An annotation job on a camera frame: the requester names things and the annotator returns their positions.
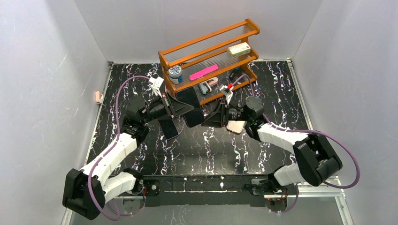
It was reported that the blue lidded jar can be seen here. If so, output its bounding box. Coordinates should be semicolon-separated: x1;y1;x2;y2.
168;65;183;84

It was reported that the aluminium front frame rail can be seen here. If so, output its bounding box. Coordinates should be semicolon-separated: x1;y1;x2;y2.
61;175;355;225

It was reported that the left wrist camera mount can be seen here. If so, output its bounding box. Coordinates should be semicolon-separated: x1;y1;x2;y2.
149;77;164;97

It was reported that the orange wooden shelf rack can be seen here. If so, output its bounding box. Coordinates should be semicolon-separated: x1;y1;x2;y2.
158;18;260;105

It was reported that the black smartphone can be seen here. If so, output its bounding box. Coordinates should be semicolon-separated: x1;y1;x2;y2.
176;87;205;128

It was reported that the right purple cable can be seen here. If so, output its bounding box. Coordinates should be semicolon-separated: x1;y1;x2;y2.
231;74;361;214

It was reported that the phone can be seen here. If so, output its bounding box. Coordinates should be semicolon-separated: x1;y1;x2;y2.
226;120;246;135

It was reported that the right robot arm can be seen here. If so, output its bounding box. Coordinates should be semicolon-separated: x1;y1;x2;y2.
202;96;343;189

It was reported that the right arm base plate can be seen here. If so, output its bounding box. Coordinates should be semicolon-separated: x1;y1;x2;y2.
243;175;289;198

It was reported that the cream rectangular box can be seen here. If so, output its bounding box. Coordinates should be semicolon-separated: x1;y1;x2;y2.
227;42;251;58

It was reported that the pink flat bar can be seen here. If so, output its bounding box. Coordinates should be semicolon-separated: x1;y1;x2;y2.
189;64;218;81

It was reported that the pink wall hook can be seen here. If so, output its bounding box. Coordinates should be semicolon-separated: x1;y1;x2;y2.
95;91;103;104

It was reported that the purple smartphone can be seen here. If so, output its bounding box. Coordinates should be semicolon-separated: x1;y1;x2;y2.
158;119;179;140

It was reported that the pink and blue stapler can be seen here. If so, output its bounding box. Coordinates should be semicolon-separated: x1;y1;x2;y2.
198;77;218;95

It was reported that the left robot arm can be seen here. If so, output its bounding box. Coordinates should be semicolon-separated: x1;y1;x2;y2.
62;88;200;220

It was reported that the small black clip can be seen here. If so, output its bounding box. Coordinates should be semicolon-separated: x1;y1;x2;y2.
228;68;239;81

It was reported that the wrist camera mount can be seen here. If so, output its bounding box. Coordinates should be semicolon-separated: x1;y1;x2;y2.
219;83;234;105
149;77;164;97

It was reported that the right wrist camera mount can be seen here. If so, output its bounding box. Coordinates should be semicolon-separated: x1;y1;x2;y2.
219;83;234;105

